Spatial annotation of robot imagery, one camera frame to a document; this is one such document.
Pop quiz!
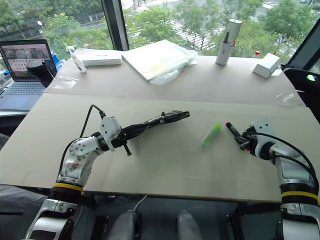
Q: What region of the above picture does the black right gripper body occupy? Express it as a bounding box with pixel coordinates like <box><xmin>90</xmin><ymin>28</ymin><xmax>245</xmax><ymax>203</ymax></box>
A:
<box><xmin>240</xmin><ymin>126</ymin><xmax>259</xmax><ymax>155</ymax></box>

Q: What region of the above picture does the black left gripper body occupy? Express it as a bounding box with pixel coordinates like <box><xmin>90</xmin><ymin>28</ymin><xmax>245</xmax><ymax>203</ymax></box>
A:
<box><xmin>111</xmin><ymin>129</ymin><xmax>129</xmax><ymax>149</ymax></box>

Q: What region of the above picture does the red capped black marker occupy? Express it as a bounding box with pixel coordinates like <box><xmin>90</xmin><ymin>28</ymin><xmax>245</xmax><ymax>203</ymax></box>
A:
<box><xmin>225</xmin><ymin>121</ymin><xmax>250</xmax><ymax>152</ymax></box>

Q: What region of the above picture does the black grid pouch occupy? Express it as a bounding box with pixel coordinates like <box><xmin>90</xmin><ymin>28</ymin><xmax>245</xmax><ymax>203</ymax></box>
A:
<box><xmin>122</xmin><ymin>110</ymin><xmax>191</xmax><ymax>141</ymax></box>

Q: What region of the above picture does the green highlighter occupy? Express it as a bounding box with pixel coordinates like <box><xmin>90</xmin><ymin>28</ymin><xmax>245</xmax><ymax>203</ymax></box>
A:
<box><xmin>201</xmin><ymin>122</ymin><xmax>223</xmax><ymax>148</ymax></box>

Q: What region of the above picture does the clear plastic scrap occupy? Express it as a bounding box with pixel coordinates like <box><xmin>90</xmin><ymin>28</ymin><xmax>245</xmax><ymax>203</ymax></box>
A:
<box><xmin>274</xmin><ymin>92</ymin><xmax>296</xmax><ymax>103</ymax></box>

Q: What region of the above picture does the white folder in plastic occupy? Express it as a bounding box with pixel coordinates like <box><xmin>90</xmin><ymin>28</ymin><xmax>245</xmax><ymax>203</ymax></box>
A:
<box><xmin>121</xmin><ymin>39</ymin><xmax>200</xmax><ymax>85</ymax></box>

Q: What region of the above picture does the small white box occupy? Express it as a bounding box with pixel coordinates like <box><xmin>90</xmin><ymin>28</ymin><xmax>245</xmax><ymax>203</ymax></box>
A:
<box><xmin>252</xmin><ymin>52</ymin><xmax>282</xmax><ymax>80</ymax></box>

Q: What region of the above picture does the dark rounded shape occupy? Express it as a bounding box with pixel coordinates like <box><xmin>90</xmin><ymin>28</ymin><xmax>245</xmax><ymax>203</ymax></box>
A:
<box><xmin>109</xmin><ymin>209</ymin><xmax>142</xmax><ymax>240</ymax></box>
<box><xmin>176</xmin><ymin>209</ymin><xmax>201</xmax><ymax>240</ymax></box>

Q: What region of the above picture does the clear plastic bag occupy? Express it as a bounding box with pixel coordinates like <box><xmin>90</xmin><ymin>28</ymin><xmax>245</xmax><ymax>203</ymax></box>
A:
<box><xmin>51</xmin><ymin>76</ymin><xmax>80</xmax><ymax>90</ymax></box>

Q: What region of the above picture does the flat white box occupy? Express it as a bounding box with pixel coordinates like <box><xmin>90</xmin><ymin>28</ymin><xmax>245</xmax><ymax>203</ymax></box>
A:
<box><xmin>81</xmin><ymin>51</ymin><xmax>123</xmax><ymax>67</ymax></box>

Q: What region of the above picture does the silver and white cylinder case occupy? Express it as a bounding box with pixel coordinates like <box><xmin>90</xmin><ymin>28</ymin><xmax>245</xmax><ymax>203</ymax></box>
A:
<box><xmin>215</xmin><ymin>18</ymin><xmax>243</xmax><ymax>67</ymax></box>

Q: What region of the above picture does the plastic wrapped white tool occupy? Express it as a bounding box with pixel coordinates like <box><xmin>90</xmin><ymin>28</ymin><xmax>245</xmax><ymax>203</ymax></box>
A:
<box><xmin>66</xmin><ymin>46</ymin><xmax>88</xmax><ymax>74</ymax></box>

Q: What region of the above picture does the blue plastic bundle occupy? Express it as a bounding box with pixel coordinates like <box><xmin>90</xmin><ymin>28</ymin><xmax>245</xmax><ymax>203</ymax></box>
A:
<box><xmin>51</xmin><ymin>49</ymin><xmax>66</xmax><ymax>76</ymax></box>

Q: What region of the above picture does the black cylinder bottle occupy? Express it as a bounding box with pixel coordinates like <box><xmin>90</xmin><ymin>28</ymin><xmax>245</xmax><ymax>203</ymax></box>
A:
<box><xmin>26</xmin><ymin>60</ymin><xmax>55</xmax><ymax>88</ymax></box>

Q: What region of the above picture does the grey open laptop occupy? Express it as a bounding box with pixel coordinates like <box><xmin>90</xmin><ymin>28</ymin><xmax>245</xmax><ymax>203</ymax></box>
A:
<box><xmin>0</xmin><ymin>39</ymin><xmax>59</xmax><ymax>112</ymax></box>

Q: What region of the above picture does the dark window pillar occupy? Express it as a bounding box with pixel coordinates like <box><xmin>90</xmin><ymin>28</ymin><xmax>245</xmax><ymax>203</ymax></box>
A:
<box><xmin>101</xmin><ymin>0</ymin><xmax>130</xmax><ymax>52</ymax></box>

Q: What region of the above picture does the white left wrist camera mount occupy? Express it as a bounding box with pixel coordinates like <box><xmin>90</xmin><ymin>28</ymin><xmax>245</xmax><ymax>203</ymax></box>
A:
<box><xmin>98</xmin><ymin>116</ymin><xmax>123</xmax><ymax>153</ymax></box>

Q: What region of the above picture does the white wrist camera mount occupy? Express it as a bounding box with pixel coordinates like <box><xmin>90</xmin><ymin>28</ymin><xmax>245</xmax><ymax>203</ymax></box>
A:
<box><xmin>98</xmin><ymin>116</ymin><xmax>123</xmax><ymax>153</ymax></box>
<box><xmin>249</xmin><ymin>117</ymin><xmax>277</xmax><ymax>138</ymax></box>

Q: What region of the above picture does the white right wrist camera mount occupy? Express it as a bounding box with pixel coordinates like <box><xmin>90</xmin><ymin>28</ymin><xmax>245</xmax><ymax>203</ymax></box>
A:
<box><xmin>249</xmin><ymin>117</ymin><xmax>277</xmax><ymax>138</ymax></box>

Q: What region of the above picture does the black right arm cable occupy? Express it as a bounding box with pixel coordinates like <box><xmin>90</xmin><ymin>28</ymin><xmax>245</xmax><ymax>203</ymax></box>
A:
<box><xmin>241</xmin><ymin>131</ymin><xmax>320</xmax><ymax>201</ymax></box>

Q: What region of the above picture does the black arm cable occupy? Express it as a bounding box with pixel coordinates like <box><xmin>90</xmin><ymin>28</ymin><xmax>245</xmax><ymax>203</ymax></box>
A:
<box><xmin>241</xmin><ymin>131</ymin><xmax>320</xmax><ymax>201</ymax></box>
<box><xmin>58</xmin><ymin>104</ymin><xmax>107</xmax><ymax>176</ymax></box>

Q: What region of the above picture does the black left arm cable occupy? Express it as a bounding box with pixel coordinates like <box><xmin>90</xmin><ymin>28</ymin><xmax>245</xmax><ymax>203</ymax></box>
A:
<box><xmin>58</xmin><ymin>104</ymin><xmax>107</xmax><ymax>176</ymax></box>

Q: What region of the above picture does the thin white cable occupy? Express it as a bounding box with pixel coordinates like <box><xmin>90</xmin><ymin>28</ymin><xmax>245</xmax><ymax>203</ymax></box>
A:
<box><xmin>133</xmin><ymin>194</ymin><xmax>148</xmax><ymax>212</ymax></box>

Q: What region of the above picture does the dark slanted window frame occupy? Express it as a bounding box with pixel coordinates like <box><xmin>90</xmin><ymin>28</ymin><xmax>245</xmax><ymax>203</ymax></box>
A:
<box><xmin>287</xmin><ymin>18</ymin><xmax>320</xmax><ymax>73</ymax></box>

